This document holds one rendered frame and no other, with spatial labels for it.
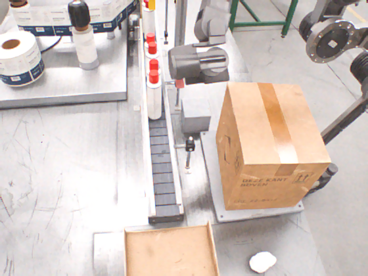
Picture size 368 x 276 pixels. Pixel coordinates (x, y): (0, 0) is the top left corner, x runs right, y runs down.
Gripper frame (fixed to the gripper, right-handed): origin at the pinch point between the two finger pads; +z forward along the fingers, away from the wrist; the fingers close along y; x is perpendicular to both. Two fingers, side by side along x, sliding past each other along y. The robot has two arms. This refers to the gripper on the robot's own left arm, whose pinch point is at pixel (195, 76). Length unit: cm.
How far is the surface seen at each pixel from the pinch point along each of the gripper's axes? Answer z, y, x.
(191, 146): 10.5, 2.3, 19.7
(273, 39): 207, -152, -64
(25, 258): 8, 58, 43
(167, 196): 10.3, 12.4, 33.6
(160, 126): 28.2, 8.5, 11.8
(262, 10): 248, -170, -113
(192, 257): 2, 10, 51
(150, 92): 20.1, 10.8, 0.1
